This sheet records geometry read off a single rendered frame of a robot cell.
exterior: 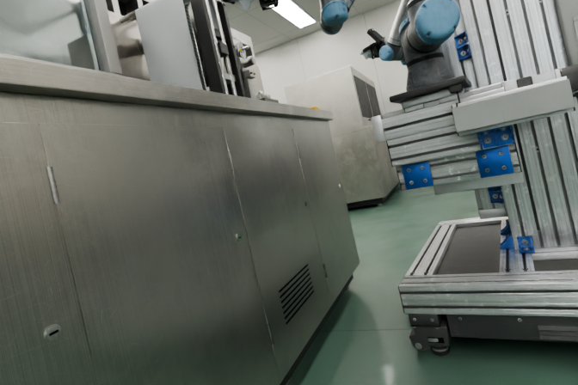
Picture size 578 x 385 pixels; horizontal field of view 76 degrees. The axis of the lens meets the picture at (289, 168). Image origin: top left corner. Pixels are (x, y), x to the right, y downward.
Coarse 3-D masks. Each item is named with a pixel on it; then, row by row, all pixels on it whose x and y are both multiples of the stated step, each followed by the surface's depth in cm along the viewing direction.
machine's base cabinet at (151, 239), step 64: (0, 128) 49; (64, 128) 58; (128, 128) 69; (192, 128) 87; (256, 128) 117; (320, 128) 177; (0, 192) 48; (64, 192) 56; (128, 192) 66; (192, 192) 82; (256, 192) 108; (320, 192) 158; (0, 256) 46; (64, 256) 54; (128, 256) 64; (192, 256) 78; (256, 256) 101; (320, 256) 143; (0, 320) 45; (64, 320) 52; (128, 320) 61; (192, 320) 74; (256, 320) 95; (320, 320) 132; (0, 384) 44; (64, 384) 50; (128, 384) 59; (192, 384) 71; (256, 384) 90
